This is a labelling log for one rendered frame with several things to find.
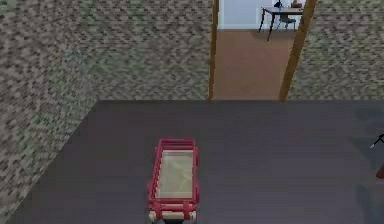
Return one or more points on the grey chair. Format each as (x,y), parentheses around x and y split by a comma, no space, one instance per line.
(287,20)

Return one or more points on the dark table with black legs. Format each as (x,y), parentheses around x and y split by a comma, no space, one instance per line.
(282,11)

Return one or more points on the black desk lamp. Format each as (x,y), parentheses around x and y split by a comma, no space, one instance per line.
(278,4)

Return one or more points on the brown bowl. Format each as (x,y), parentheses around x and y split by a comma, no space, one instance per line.
(296,4)

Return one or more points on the red brown object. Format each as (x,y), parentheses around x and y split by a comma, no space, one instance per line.
(380,172)

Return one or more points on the red slatted frame bed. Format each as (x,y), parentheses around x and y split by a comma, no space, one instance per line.
(175,173)

